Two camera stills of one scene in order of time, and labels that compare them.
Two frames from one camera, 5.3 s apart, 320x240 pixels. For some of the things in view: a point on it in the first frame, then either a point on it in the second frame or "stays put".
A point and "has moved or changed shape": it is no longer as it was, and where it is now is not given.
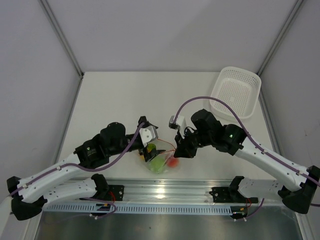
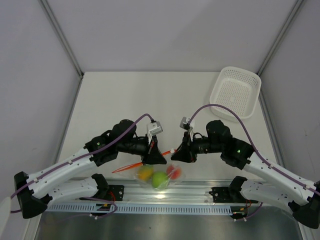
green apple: [157, 164] has moved or changed shape
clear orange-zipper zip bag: [164, 162] has moved or changed shape
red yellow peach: [172, 162] -> [173, 172]
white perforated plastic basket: [238, 88] stays put
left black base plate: [116, 192] stays put
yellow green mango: [150, 147] has moved or changed shape
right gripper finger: [180, 142] -> [186, 152]
